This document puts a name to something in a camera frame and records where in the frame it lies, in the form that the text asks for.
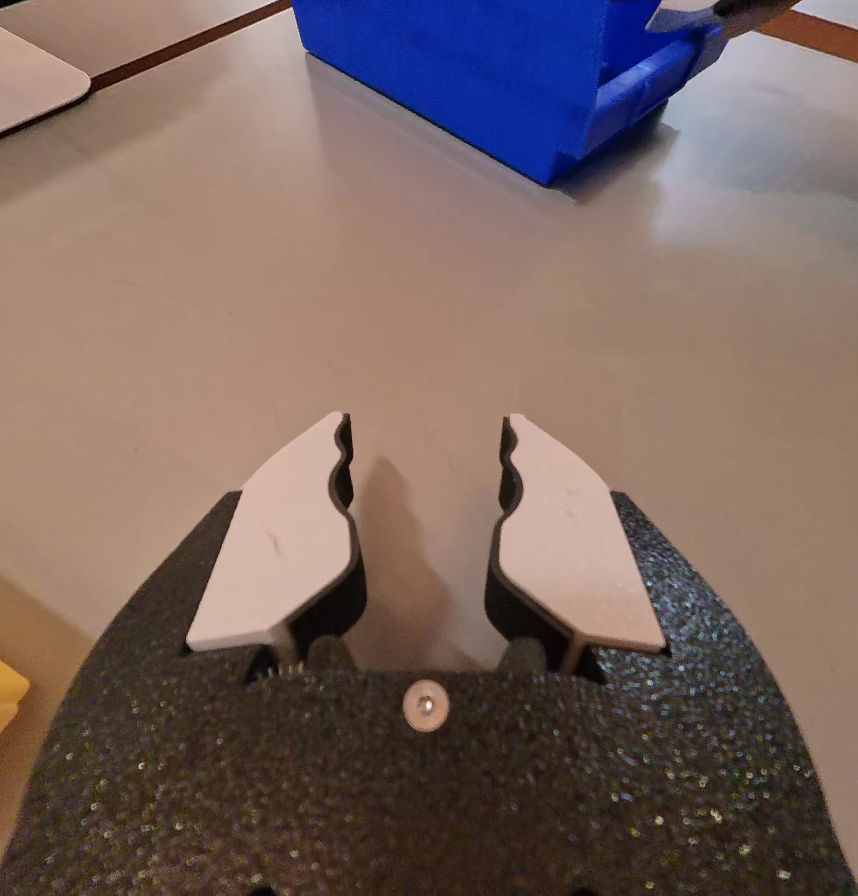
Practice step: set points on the white rounded flat plate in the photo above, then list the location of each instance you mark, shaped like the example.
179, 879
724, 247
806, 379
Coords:
23, 84

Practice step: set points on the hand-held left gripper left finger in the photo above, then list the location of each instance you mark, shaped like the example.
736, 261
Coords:
275, 532

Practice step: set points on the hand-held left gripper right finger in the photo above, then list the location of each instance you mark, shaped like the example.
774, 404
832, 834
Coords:
576, 553

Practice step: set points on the blue plastic bin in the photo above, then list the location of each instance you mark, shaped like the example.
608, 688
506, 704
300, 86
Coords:
436, 70

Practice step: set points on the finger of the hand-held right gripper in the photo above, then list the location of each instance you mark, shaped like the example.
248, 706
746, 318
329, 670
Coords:
681, 15

